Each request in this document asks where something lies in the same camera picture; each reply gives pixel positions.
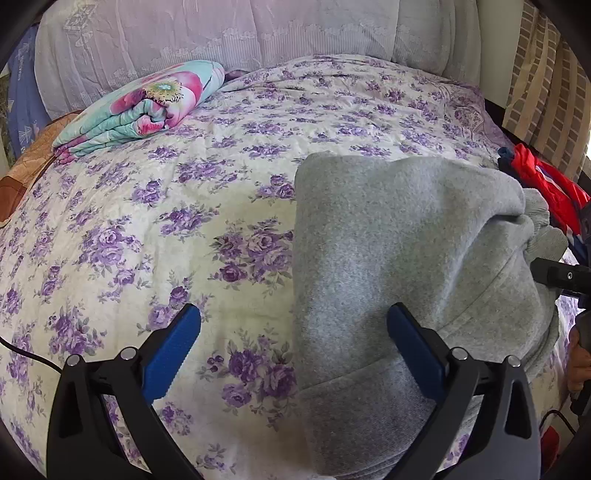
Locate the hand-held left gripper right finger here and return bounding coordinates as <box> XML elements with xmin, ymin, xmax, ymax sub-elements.
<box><xmin>386</xmin><ymin>302</ymin><xmax>542</xmax><ymax>480</ymax></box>

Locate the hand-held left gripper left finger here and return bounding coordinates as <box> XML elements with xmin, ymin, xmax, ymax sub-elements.
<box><xmin>46</xmin><ymin>304</ymin><xmax>202</xmax><ymax>480</ymax></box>

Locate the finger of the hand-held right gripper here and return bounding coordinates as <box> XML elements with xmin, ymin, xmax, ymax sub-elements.
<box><xmin>530</xmin><ymin>257</ymin><xmax>591</xmax><ymax>298</ymax></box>

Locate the grey sweatshirt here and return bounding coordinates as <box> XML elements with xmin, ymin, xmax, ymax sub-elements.
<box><xmin>293</xmin><ymin>152</ymin><xmax>571</xmax><ymax>480</ymax></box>

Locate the person's right hand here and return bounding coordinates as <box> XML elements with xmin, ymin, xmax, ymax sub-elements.
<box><xmin>567</xmin><ymin>318</ymin><xmax>591</xmax><ymax>395</ymax></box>

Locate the red garment with blue stripes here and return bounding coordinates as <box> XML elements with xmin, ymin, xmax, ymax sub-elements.
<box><xmin>499</xmin><ymin>143</ymin><xmax>591</xmax><ymax>266</ymax></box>

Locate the red object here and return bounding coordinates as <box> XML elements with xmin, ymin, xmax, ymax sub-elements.
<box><xmin>540</xmin><ymin>427</ymin><xmax>563</xmax><ymax>467</ymax></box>

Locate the purple floral bedspread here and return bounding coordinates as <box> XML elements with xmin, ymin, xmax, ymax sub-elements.
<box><xmin>0</xmin><ymin>54</ymin><xmax>591</xmax><ymax>480</ymax></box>

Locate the brown checked curtain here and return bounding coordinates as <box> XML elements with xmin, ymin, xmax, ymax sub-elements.
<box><xmin>501</xmin><ymin>0</ymin><xmax>591</xmax><ymax>181</ymax></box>

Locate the orange brown cloth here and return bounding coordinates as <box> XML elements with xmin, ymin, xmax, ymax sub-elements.
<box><xmin>0</xmin><ymin>111</ymin><xmax>81</xmax><ymax>227</ymax></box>

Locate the folded teal pink floral blanket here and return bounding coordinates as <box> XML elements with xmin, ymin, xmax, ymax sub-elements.
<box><xmin>52</xmin><ymin>61</ymin><xmax>227</xmax><ymax>162</ymax></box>

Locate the blue patterned cloth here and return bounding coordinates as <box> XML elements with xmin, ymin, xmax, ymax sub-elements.
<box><xmin>7</xmin><ymin>23</ymin><xmax>51</xmax><ymax>158</ymax></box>

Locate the black cable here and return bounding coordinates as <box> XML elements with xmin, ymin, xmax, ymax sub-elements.
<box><xmin>0</xmin><ymin>337</ymin><xmax>63</xmax><ymax>374</ymax></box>
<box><xmin>538</xmin><ymin>408</ymin><xmax>578</xmax><ymax>435</ymax></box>

